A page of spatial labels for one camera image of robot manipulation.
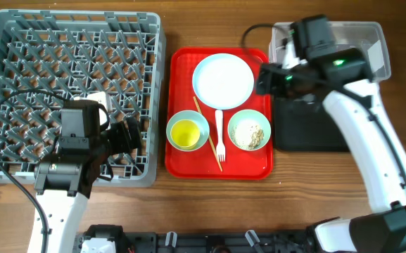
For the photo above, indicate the clear plastic waste bin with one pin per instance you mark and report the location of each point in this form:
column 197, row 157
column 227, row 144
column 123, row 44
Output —
column 366, row 36

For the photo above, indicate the yellow plastic cup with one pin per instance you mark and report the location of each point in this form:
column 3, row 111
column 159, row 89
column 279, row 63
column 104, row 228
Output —
column 185, row 134

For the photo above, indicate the white plastic fork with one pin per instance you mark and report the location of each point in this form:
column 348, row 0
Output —
column 220, row 147

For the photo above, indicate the light blue bowl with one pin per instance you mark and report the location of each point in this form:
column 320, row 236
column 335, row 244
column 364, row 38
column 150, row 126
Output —
column 198, row 119

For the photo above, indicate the black plastic tray bin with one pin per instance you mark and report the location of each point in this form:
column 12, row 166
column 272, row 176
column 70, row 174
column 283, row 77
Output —
column 302, row 124

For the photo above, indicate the rice and nut scraps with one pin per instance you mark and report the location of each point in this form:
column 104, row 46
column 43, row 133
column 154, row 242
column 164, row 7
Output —
column 247, row 135

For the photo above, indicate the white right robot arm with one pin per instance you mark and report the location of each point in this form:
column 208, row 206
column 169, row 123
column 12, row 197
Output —
column 344, row 82

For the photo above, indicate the red plastic tray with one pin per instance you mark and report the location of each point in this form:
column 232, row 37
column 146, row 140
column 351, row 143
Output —
column 201, row 163

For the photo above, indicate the light blue round plate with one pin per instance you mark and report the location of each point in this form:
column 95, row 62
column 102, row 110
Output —
column 223, row 81

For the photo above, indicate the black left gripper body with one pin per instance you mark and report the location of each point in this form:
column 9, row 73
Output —
column 117, row 140

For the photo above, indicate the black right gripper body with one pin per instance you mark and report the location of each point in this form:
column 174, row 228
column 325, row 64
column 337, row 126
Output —
column 283, row 79

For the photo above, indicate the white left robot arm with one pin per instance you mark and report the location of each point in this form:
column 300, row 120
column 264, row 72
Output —
column 64, row 178

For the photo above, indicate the mint green bowl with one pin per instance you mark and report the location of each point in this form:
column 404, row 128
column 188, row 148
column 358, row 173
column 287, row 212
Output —
column 251, row 115

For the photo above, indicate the wooden chopstick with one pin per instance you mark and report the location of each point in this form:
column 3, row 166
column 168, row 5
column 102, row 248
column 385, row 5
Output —
column 209, row 137

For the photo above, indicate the grey plastic dishwasher rack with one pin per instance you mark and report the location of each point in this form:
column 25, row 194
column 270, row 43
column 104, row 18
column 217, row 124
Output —
column 49, row 56

